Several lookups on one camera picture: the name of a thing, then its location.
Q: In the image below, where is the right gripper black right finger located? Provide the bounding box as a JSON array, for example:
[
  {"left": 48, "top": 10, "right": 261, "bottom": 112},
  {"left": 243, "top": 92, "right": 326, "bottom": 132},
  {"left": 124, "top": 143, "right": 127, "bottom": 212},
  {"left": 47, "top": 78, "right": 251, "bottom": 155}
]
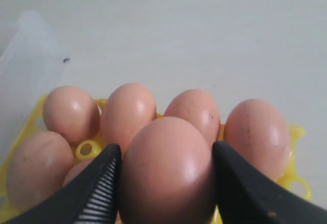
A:
[{"left": 213, "top": 141, "right": 326, "bottom": 224}]

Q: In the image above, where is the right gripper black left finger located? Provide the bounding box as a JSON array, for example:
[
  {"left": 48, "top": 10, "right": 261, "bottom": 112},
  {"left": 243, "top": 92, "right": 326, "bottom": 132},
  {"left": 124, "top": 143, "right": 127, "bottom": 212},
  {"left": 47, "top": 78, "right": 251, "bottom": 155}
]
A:
[{"left": 7, "top": 144, "right": 122, "bottom": 224}]

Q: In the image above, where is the brown egg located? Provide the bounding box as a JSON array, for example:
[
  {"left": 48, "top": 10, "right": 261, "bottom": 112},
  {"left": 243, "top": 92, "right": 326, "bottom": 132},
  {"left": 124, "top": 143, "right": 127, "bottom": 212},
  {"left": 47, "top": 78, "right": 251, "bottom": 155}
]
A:
[
  {"left": 6, "top": 131, "right": 74, "bottom": 212},
  {"left": 62, "top": 159, "right": 93, "bottom": 187},
  {"left": 163, "top": 89, "right": 221, "bottom": 147},
  {"left": 100, "top": 83, "right": 157, "bottom": 155},
  {"left": 119, "top": 117, "right": 215, "bottom": 223},
  {"left": 224, "top": 98, "right": 291, "bottom": 181},
  {"left": 42, "top": 86, "right": 100, "bottom": 146}
]

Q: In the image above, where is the yellow plastic egg tray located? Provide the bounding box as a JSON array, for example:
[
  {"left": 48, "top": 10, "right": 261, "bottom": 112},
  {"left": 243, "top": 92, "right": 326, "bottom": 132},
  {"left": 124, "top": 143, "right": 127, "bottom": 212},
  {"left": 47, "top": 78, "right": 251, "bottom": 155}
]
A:
[{"left": 1, "top": 95, "right": 312, "bottom": 223}]

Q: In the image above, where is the clear plastic tray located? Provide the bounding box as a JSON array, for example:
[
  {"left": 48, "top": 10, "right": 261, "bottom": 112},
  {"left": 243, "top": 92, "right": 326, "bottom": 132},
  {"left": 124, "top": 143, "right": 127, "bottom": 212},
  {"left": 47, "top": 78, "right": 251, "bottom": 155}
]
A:
[{"left": 1, "top": 10, "right": 70, "bottom": 160}]

